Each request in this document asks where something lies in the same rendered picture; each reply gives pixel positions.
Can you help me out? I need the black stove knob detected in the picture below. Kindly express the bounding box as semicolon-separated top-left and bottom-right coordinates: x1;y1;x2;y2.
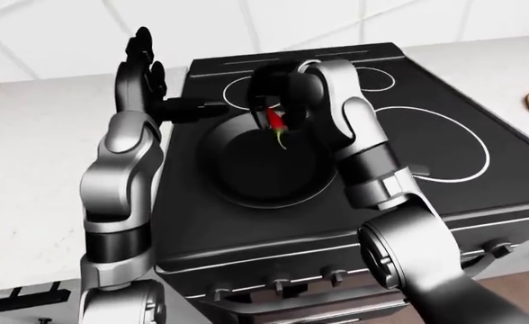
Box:
267;278;291;295
210;284;235;302
320;265;345;284
488;241;514;260

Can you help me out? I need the black frying pan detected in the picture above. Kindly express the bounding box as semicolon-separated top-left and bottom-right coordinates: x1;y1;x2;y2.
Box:
157;96;343;209

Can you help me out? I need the red chili pepper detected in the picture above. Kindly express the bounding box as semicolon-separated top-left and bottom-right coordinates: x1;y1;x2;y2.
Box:
264;106;290;151

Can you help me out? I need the black electric stove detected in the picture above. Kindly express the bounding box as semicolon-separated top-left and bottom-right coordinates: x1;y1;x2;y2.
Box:
154;41;529;324

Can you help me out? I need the white kitchen cabinet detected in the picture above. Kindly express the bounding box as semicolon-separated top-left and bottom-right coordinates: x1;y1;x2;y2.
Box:
0;275;85;324

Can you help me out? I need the black cabinet handle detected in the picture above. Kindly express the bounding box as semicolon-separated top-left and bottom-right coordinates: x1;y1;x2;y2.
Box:
0;281;73;313

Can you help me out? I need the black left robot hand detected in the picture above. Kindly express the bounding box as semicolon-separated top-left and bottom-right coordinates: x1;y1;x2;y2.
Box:
114;26;168;120

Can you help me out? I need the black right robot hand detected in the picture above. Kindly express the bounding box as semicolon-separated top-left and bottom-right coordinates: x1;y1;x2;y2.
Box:
247;59;325;132

